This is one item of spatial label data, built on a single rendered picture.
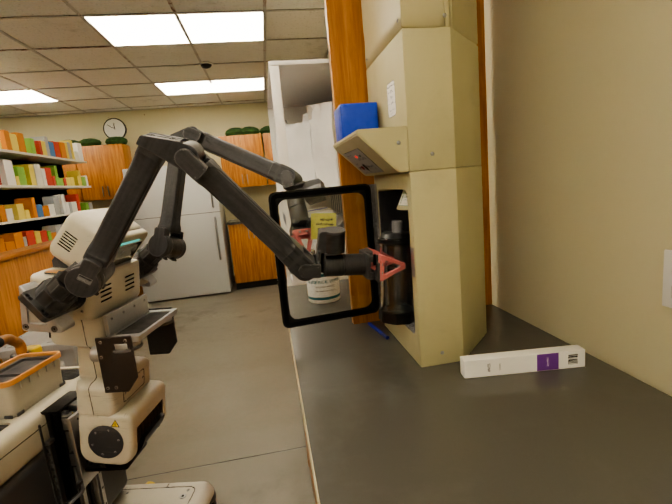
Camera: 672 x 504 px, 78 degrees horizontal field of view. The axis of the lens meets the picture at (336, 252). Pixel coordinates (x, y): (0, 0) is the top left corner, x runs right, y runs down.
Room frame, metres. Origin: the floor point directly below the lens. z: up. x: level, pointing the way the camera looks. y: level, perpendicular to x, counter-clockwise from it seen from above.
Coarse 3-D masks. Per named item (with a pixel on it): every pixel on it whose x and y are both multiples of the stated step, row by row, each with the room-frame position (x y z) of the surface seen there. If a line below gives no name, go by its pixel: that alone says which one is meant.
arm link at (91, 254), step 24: (144, 144) 0.91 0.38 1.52; (168, 144) 0.92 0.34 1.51; (192, 144) 0.95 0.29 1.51; (144, 168) 0.93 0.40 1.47; (120, 192) 0.94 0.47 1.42; (144, 192) 0.95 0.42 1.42; (120, 216) 0.95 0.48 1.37; (96, 240) 0.95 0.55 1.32; (120, 240) 0.97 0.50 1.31; (96, 264) 0.94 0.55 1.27; (72, 288) 0.94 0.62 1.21; (96, 288) 0.95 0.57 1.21
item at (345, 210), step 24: (288, 216) 1.18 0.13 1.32; (312, 216) 1.20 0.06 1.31; (336, 216) 1.21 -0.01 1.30; (360, 216) 1.23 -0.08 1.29; (312, 240) 1.19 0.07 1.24; (360, 240) 1.23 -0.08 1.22; (288, 288) 1.17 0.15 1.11; (312, 288) 1.19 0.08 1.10; (336, 288) 1.21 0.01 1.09; (360, 288) 1.23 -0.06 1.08; (312, 312) 1.19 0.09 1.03
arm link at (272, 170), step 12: (192, 132) 1.42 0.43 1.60; (204, 132) 1.43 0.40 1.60; (204, 144) 1.42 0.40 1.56; (216, 144) 1.41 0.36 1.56; (228, 144) 1.40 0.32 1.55; (228, 156) 1.39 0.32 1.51; (240, 156) 1.38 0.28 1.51; (252, 156) 1.36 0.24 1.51; (252, 168) 1.36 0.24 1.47; (264, 168) 1.34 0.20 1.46; (276, 168) 1.32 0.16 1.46; (288, 168) 1.31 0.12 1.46; (276, 180) 1.31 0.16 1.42; (300, 180) 1.34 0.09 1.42
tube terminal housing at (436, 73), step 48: (432, 48) 0.95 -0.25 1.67; (384, 96) 1.10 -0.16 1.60; (432, 96) 0.95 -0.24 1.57; (432, 144) 0.95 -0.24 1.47; (480, 144) 1.11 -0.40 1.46; (432, 192) 0.95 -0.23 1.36; (480, 192) 1.10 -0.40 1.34; (432, 240) 0.95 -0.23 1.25; (480, 240) 1.09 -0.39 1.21; (432, 288) 0.95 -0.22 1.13; (480, 288) 1.08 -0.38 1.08; (432, 336) 0.95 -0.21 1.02; (480, 336) 1.07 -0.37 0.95
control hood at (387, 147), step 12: (360, 132) 0.93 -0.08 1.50; (372, 132) 0.93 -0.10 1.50; (384, 132) 0.93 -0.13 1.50; (396, 132) 0.94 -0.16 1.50; (336, 144) 1.18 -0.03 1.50; (348, 144) 1.06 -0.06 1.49; (360, 144) 0.98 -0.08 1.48; (372, 144) 0.93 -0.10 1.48; (384, 144) 0.93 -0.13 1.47; (396, 144) 0.94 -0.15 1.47; (372, 156) 0.99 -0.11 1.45; (384, 156) 0.93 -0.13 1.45; (396, 156) 0.94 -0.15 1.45; (408, 156) 0.95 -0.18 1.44; (384, 168) 1.00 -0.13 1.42; (396, 168) 0.94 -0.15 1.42; (408, 168) 0.94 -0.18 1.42
